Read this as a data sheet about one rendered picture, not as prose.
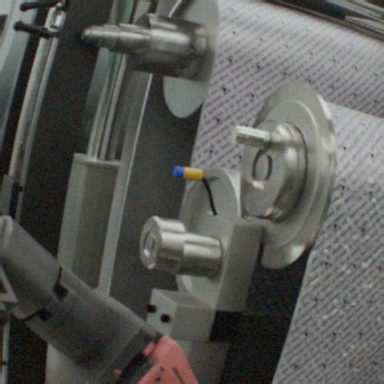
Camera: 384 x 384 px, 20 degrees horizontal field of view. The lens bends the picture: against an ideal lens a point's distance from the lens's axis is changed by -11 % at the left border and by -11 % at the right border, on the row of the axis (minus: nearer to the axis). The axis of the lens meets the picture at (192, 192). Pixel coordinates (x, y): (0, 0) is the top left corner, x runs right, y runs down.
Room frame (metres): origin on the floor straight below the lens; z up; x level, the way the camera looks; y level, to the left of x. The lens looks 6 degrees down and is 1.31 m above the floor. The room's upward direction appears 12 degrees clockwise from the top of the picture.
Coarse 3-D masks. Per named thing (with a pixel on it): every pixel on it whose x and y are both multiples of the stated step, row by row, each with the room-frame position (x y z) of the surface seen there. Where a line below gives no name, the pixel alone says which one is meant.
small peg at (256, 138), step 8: (240, 128) 0.86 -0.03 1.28; (248, 128) 0.86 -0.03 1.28; (232, 136) 0.86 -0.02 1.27; (240, 136) 0.86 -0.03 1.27; (248, 136) 0.86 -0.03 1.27; (256, 136) 0.86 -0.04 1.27; (264, 136) 0.87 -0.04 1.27; (248, 144) 0.86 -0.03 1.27; (256, 144) 0.86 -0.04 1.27; (264, 144) 0.87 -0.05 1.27
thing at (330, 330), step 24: (312, 264) 0.83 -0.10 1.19; (312, 288) 0.83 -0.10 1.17; (336, 288) 0.84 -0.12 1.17; (360, 288) 0.85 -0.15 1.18; (312, 312) 0.83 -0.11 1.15; (336, 312) 0.84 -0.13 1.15; (360, 312) 0.85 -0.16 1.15; (288, 336) 0.83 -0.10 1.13; (312, 336) 0.83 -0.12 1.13; (336, 336) 0.85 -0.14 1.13; (360, 336) 0.86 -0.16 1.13; (288, 360) 0.83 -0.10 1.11; (312, 360) 0.84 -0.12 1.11; (336, 360) 0.85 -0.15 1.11; (360, 360) 0.86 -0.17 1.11
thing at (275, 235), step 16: (272, 112) 0.91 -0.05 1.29; (288, 112) 0.89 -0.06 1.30; (304, 112) 0.86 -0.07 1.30; (304, 128) 0.86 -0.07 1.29; (320, 144) 0.84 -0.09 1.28; (320, 160) 0.83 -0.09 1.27; (304, 192) 0.84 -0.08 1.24; (304, 208) 0.84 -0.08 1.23; (272, 224) 0.88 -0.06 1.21; (288, 224) 0.86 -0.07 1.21; (304, 224) 0.84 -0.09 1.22; (272, 240) 0.87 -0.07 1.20; (288, 240) 0.85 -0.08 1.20
